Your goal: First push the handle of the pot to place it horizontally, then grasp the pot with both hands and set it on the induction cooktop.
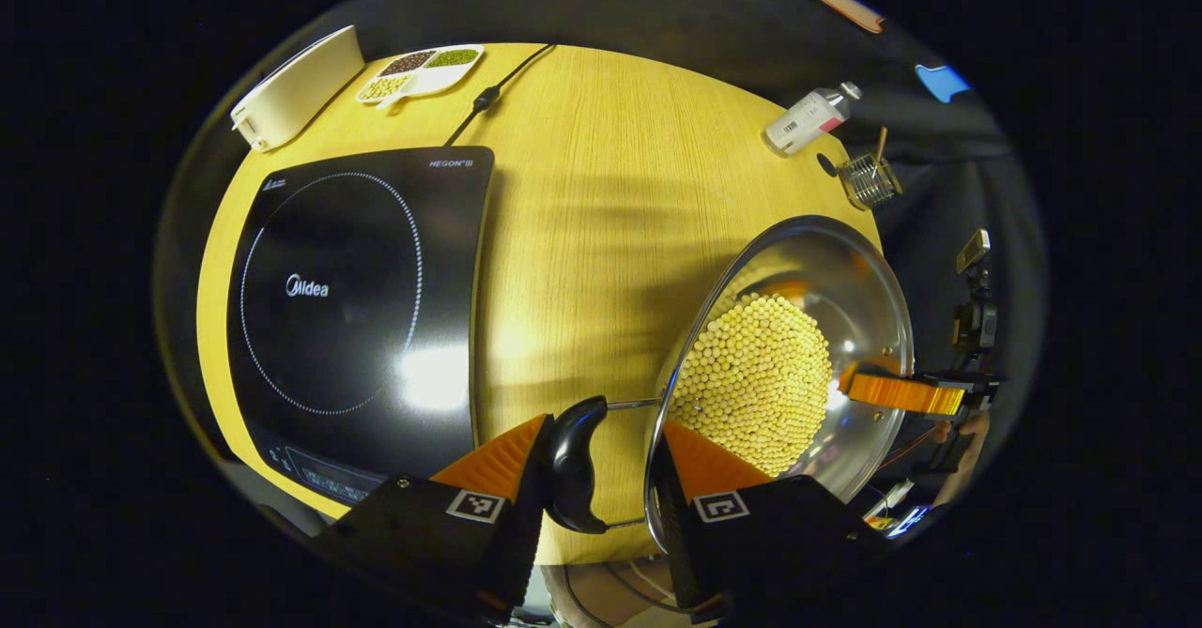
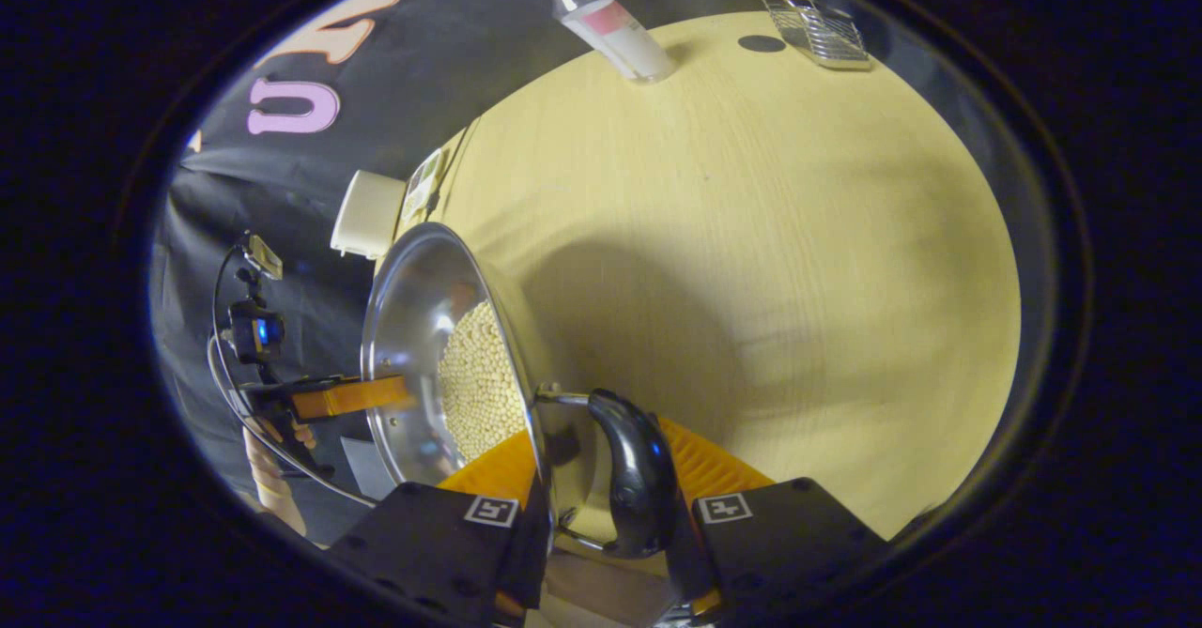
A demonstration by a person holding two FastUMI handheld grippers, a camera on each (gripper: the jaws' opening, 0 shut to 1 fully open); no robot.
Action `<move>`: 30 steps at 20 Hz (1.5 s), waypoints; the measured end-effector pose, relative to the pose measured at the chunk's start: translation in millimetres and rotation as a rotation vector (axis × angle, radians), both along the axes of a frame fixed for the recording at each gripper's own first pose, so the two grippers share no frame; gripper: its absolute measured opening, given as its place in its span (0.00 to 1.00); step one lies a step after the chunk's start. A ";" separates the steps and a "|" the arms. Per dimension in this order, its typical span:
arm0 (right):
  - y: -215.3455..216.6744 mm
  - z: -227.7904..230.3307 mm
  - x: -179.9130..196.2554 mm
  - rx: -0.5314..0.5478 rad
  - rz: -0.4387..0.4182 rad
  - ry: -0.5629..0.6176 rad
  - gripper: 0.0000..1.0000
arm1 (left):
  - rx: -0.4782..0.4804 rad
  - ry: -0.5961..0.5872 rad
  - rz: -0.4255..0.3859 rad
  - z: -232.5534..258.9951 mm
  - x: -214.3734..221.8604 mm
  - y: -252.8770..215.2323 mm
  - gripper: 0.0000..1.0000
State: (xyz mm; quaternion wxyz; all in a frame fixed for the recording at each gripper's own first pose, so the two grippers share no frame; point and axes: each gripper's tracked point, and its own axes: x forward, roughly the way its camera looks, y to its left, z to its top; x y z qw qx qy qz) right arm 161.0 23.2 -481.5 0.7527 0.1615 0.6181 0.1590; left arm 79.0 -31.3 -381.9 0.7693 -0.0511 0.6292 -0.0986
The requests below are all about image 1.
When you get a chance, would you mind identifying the white divided bean dish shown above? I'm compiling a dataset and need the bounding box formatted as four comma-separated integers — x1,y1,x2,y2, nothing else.
355,43,485,108

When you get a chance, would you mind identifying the black induction cooktop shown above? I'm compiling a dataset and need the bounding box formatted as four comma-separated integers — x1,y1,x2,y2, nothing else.
225,146,496,507

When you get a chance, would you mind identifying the steel pot with black handles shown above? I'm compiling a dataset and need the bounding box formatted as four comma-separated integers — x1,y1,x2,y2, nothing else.
545,215,917,554

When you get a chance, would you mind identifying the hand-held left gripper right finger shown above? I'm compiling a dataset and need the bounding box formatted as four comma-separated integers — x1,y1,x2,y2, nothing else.
648,419,888,624

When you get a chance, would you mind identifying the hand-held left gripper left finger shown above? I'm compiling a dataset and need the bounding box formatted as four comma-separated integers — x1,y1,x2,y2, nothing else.
315,412,555,624

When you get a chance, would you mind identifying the pile of yellow soybeans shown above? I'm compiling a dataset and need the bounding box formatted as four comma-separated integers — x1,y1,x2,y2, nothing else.
667,292,835,479

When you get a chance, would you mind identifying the white toaster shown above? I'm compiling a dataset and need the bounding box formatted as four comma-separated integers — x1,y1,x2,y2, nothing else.
230,25,365,153

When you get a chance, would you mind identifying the black power cable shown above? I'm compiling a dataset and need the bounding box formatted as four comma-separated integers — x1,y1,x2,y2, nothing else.
443,43,557,147

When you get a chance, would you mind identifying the metal wire basket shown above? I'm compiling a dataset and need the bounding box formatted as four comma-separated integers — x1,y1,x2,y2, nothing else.
836,152,904,211

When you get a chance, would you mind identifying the small white bottle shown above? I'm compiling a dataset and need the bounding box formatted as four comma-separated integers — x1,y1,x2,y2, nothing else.
763,82,863,158

